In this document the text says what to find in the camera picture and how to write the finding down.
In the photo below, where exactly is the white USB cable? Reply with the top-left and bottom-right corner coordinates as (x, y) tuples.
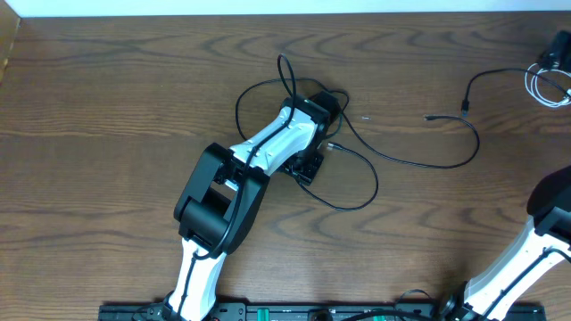
(524, 61), (571, 110)

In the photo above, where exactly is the thin black USB cable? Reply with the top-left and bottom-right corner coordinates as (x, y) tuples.
(234, 76), (482, 212)

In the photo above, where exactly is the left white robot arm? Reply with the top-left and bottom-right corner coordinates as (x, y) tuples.
(161, 92), (341, 320)

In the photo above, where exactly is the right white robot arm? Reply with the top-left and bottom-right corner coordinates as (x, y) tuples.
(435, 30), (570, 320)

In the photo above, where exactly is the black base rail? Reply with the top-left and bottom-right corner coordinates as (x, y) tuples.
(97, 301), (548, 321)

